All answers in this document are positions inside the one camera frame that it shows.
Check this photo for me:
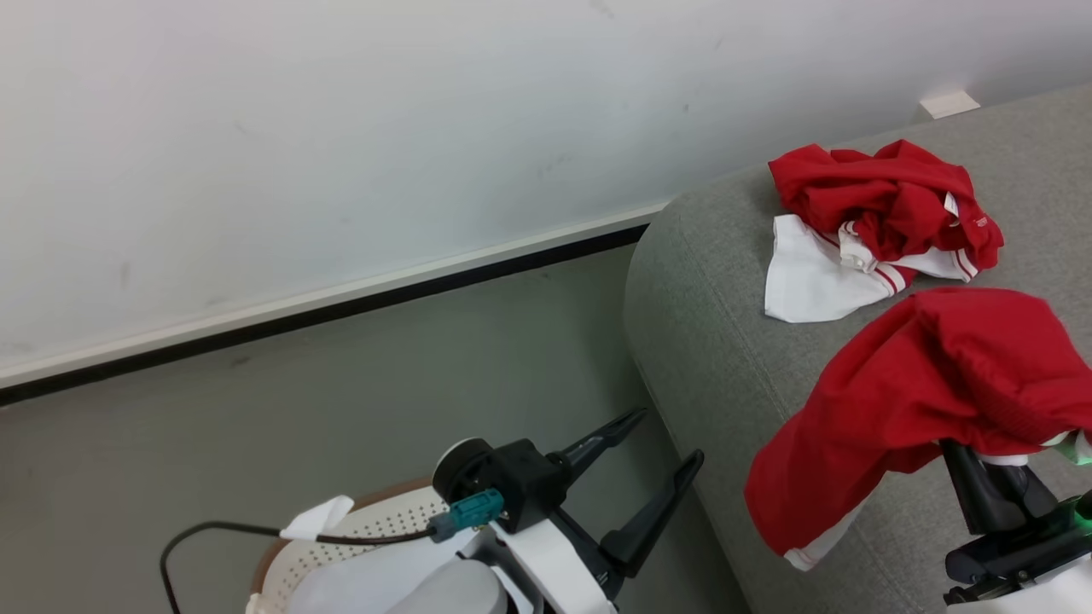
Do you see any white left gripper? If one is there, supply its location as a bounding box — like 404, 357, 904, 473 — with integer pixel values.
473, 408, 706, 614

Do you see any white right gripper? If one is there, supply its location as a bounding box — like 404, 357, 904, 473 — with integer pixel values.
938, 439, 1092, 614

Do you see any red and white shirt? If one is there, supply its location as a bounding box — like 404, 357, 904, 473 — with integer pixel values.
744, 287, 1092, 572

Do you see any red white striped jersey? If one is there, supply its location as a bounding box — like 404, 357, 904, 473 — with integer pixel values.
764, 139, 1006, 325

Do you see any grey fabric sofa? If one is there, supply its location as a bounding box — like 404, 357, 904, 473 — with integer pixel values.
623, 81, 1092, 614

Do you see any white perforated laundry basket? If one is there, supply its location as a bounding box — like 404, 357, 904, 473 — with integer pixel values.
246, 478, 479, 614

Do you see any white and black baseboard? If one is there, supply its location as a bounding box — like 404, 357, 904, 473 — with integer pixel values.
0, 200, 671, 407

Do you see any teal cable connector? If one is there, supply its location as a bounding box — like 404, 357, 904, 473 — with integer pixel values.
427, 489, 506, 544

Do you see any white cable tag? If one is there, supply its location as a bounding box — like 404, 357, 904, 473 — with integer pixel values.
280, 495, 355, 542

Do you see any small white wall box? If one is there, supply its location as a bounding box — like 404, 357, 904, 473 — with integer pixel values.
919, 90, 982, 121

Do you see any thin black cable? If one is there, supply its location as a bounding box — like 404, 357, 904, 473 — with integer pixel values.
160, 520, 444, 614

